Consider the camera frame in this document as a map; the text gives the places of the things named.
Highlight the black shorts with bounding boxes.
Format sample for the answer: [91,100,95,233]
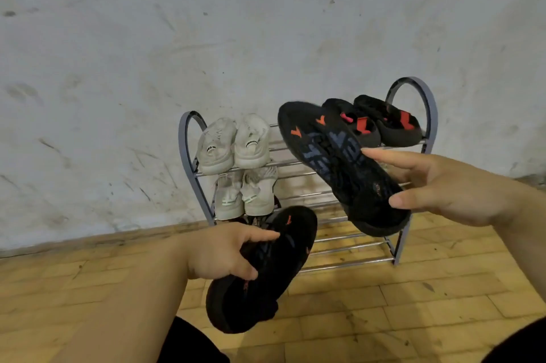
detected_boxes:
[156,316,546,363]

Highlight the person's right forearm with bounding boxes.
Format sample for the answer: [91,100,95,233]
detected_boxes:
[491,185,546,304]

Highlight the white sneaker with green stripe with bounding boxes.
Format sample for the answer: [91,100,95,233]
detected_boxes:
[214,171,245,221]
[241,165,279,217]

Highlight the black flip-flop with blue print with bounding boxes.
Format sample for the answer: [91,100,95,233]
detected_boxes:
[205,205,319,335]
[277,101,413,238]

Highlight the person's left hand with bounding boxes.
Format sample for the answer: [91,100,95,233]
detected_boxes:
[184,222,281,282]

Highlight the grey metal shoe rack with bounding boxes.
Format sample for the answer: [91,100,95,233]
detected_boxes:
[178,76,439,275]

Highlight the person's left forearm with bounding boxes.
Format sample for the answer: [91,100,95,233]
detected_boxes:
[50,236,193,363]

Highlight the person's right hand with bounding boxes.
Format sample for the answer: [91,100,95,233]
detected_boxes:
[361,147,510,228]

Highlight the black slipper with red strap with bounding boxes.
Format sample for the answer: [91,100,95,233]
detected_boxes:
[322,98,382,149]
[353,94,423,148]

